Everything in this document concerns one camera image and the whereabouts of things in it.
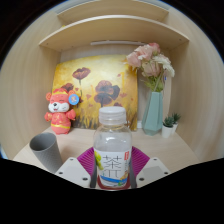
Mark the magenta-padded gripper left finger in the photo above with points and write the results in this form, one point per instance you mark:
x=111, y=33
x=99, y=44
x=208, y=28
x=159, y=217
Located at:
x=73, y=170

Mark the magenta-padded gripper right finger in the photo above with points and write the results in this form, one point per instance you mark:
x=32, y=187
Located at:
x=151, y=170

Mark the clear plastic drink bottle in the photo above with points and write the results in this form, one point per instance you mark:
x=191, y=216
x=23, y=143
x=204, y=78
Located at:
x=112, y=146

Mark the grey plastic cup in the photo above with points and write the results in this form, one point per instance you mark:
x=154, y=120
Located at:
x=48, y=153

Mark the small plant in white pot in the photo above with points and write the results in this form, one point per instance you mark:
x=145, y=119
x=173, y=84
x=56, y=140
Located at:
x=167, y=130

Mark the teal faceted vase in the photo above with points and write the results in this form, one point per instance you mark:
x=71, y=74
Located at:
x=153, y=116

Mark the red plush toy figure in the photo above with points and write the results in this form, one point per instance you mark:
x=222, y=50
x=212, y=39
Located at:
x=60, y=115

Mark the yellow poppy flower painting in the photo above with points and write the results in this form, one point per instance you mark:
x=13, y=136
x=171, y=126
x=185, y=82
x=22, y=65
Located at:
x=96, y=73

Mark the pink artificial flower bouquet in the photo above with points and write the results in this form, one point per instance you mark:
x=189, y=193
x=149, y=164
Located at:
x=150, y=63

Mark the white light bar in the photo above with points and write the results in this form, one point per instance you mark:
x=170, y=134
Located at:
x=116, y=43

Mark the light wooden desk shelf unit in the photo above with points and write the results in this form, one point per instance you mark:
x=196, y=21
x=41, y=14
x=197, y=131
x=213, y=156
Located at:
x=113, y=28

